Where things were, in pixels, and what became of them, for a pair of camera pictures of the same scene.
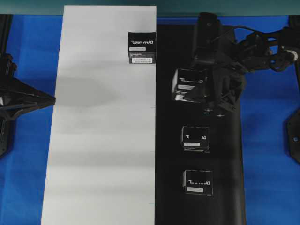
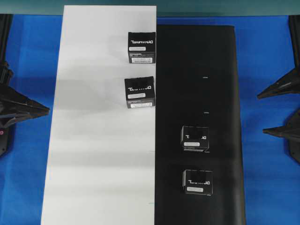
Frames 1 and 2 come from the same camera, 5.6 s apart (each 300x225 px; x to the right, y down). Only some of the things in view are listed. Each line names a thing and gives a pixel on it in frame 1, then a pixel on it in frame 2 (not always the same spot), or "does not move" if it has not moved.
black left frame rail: (5, 25) does not move
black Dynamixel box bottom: (197, 182) does not move
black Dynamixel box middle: (195, 139) does not move
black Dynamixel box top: (184, 80) → (140, 92)
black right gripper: (226, 81) → (290, 82)
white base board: (101, 164) does not move
